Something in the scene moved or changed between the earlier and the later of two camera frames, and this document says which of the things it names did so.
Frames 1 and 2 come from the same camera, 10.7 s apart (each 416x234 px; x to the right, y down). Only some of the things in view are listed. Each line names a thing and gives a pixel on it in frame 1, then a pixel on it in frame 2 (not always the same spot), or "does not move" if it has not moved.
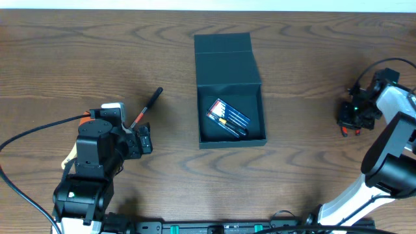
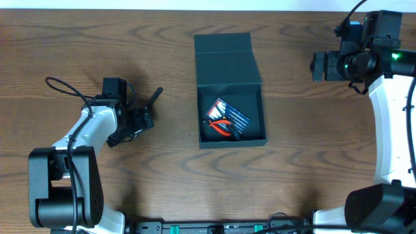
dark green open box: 226,70 does not move
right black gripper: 344,117 → 319,63
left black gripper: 138,143 → 145,117
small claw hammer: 151,101 does not move
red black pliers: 344,131 → 218,129
